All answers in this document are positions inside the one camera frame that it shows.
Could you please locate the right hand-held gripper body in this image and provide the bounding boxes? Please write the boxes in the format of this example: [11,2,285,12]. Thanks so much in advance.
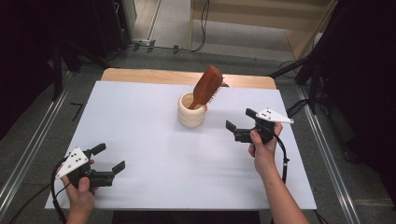
[233,107,294,145]

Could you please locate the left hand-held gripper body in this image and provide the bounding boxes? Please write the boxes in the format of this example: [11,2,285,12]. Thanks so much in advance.
[55,147,116,189]

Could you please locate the cream ribbed cup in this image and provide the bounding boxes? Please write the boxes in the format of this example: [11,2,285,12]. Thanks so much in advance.
[177,91,208,129]

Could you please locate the brown wooden hairbrush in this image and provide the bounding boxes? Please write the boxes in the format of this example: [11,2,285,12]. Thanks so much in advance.
[188,64,225,110]

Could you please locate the person's left hand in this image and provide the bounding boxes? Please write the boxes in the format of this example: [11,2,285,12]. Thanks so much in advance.
[60,159,98,215]

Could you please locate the person's right hand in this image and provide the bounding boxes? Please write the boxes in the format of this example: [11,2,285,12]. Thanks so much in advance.
[247,121,284,176]

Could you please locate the black metal stand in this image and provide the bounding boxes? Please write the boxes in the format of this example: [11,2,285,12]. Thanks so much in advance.
[269,46,323,116]
[50,40,110,102]

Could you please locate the white board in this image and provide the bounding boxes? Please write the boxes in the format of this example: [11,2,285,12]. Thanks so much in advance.
[45,80,317,211]

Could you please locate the light wooden shelf unit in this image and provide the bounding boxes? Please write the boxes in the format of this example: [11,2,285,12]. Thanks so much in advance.
[189,0,339,61]

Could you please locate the black cabinet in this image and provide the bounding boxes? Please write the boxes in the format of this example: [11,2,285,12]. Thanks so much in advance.
[59,0,134,60]

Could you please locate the black floor cables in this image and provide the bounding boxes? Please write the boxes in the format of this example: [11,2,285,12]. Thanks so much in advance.
[285,98,310,119]

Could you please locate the left hand-held gripper cable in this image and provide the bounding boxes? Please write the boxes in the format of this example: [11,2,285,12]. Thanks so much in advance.
[8,158,72,224]

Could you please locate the hand-held gripper cable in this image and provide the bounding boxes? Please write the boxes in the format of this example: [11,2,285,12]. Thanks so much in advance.
[270,133,291,224]
[8,158,72,224]

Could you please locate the right hand-held gripper cable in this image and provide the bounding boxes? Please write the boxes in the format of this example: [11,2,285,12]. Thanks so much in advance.
[270,133,291,224]

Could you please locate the metal floor rail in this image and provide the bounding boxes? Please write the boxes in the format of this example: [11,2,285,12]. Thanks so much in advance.
[0,71,75,216]
[294,85,362,224]

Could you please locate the hanging black cable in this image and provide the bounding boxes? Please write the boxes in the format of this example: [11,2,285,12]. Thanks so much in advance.
[190,0,210,53]

